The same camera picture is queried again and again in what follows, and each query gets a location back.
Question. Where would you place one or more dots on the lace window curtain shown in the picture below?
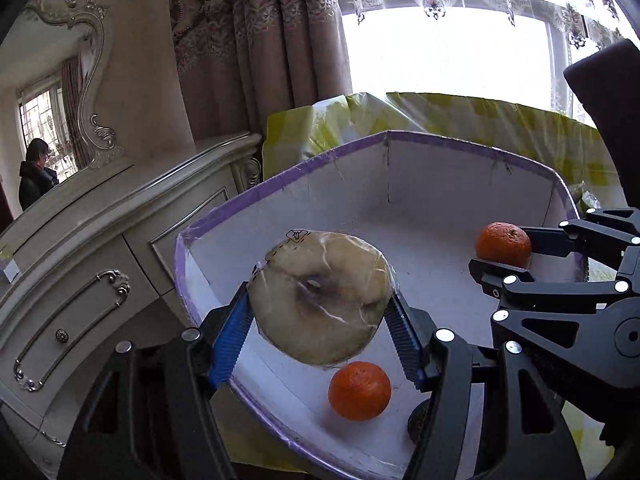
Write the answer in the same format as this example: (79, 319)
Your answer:
(509, 50)

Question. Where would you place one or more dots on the pink patterned drape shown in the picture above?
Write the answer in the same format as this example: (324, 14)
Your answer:
(239, 61)

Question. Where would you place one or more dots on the right hand black glove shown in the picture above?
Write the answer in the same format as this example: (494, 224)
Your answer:
(607, 85)

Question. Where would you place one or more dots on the ornate framed mirror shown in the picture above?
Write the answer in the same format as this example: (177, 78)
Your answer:
(53, 62)

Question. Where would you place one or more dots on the dark avocado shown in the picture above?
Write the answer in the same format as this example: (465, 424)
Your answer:
(417, 421)

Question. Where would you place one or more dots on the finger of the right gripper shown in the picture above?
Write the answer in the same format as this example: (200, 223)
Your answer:
(603, 235)
(516, 289)

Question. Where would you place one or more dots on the yellow apple half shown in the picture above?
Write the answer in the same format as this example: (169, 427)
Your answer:
(319, 296)

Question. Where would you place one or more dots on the small tangerine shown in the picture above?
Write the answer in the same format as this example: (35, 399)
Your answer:
(505, 243)

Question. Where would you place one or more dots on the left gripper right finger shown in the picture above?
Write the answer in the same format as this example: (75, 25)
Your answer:
(490, 413)

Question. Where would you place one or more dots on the large orange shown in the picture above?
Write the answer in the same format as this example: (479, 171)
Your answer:
(359, 391)

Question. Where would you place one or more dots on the yellow checkered tablecloth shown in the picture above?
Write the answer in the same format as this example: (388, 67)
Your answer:
(572, 148)

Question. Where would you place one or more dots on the purple cardboard box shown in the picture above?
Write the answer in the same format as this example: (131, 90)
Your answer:
(410, 205)

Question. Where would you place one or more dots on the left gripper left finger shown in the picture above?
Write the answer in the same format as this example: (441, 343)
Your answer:
(148, 414)

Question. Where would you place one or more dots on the white ornate dresser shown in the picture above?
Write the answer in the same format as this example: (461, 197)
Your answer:
(99, 271)

